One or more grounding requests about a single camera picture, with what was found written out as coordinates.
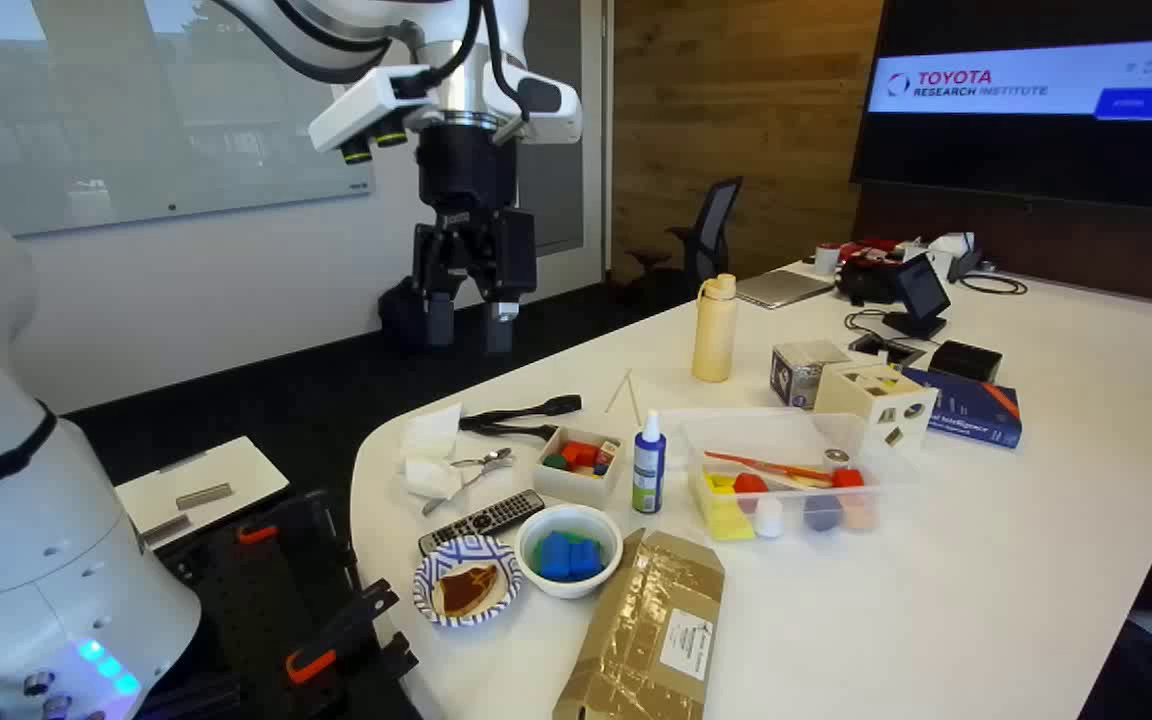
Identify cream squeeze bottle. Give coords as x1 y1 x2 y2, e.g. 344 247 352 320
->
689 266 744 389

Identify wall television screen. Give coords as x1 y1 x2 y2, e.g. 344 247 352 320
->
853 0 1152 216

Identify metal spoon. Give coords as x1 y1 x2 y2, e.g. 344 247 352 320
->
451 445 516 475

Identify blue patterned plate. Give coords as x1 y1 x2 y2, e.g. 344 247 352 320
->
413 536 529 630

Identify small white toy bottle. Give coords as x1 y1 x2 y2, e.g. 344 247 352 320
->
750 491 786 542

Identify yellow toy block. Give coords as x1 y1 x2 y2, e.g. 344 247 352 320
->
694 470 757 542

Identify orange toy stick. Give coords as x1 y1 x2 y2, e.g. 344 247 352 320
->
700 447 832 485

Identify black clamp orange handle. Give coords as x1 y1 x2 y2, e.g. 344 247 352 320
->
279 574 398 691
228 485 368 569

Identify blue toy blocks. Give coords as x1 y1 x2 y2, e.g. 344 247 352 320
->
530 526 606 584

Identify grey looped cable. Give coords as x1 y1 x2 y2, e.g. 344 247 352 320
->
961 266 1033 298

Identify small black box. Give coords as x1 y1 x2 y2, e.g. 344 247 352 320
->
926 336 1008 389

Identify wall whiteboard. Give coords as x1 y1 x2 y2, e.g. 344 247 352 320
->
0 0 379 245

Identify blue and white glue bottle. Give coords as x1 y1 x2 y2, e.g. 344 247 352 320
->
627 408 673 520

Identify white device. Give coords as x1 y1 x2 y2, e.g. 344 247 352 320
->
922 226 985 284

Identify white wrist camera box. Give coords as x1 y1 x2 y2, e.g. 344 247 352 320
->
304 60 440 168

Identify black tongs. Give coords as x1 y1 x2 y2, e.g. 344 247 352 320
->
455 392 584 445

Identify white napkin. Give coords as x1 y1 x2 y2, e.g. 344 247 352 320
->
395 403 471 505

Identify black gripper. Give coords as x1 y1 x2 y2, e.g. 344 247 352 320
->
409 117 541 361

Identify white door glass panel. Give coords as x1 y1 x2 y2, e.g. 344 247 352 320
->
516 0 606 298

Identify small grey cube box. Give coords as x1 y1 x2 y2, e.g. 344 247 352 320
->
766 341 853 413

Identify wooden box of coloured blocks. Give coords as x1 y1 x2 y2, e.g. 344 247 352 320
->
530 422 627 508

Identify black remote control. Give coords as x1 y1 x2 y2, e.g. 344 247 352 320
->
413 486 547 559

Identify black bag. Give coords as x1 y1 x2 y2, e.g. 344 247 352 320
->
835 253 911 306

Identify flat blue box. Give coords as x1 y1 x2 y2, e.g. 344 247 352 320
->
902 364 1029 450

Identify clear plastic toy container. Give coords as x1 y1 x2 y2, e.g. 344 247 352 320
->
684 445 891 542

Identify brown taped cardboard box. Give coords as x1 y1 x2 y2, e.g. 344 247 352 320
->
547 526 726 720

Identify grey laptop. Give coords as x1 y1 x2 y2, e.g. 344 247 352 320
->
730 265 844 313

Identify white flat board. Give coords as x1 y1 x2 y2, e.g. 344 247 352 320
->
111 433 291 551

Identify brown toy food slice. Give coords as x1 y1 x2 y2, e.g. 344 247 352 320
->
436 559 506 619

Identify grey metal bar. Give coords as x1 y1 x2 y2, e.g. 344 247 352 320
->
173 481 236 512
136 512 195 551

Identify blue toy ball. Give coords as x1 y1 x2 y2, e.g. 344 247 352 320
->
800 491 846 536

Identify black mesh office chair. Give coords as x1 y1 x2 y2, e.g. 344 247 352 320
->
662 172 749 298

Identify white bowl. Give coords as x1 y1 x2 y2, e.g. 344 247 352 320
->
516 501 627 603

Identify black tablet on stand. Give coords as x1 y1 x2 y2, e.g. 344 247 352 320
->
879 253 957 344

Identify red object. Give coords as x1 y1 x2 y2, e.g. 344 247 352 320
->
832 234 902 266

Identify wooden chopstick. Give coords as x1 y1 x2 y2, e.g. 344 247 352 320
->
619 368 648 426
599 373 633 422

